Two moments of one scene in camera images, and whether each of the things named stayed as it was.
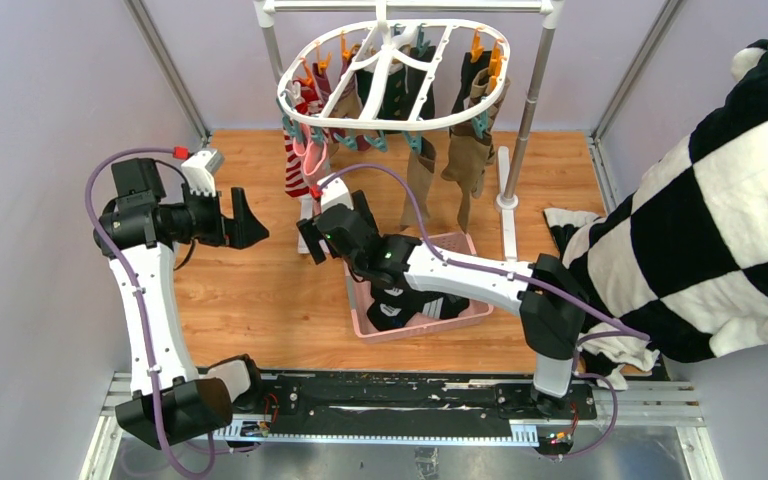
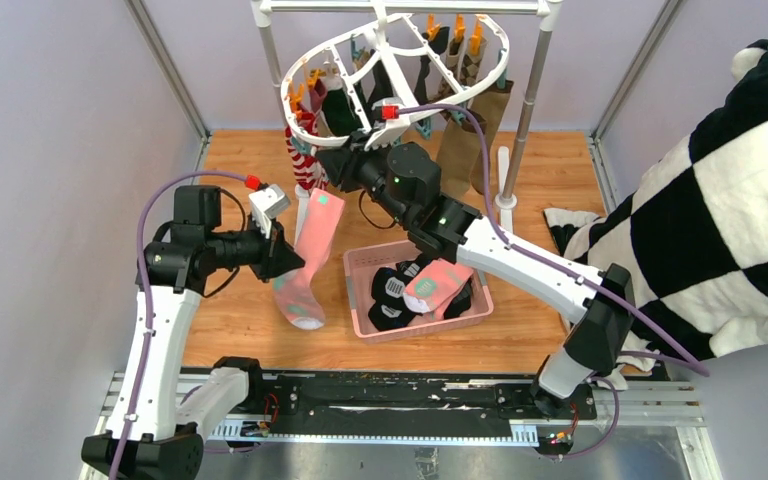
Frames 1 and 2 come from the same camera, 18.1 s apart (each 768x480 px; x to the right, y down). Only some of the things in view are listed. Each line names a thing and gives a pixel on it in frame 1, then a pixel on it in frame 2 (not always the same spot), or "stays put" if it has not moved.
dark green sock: [402, 88] to [339, 115]
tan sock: [468, 158] to [492, 105]
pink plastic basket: [360, 294] stays put
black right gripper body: [357, 267] to [362, 169]
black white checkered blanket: [710, 245] stays put
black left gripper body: [205, 223] to [260, 246]
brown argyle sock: [483, 87] to [463, 66]
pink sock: [314, 153] to [429, 288]
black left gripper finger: [244, 229] to [282, 258]
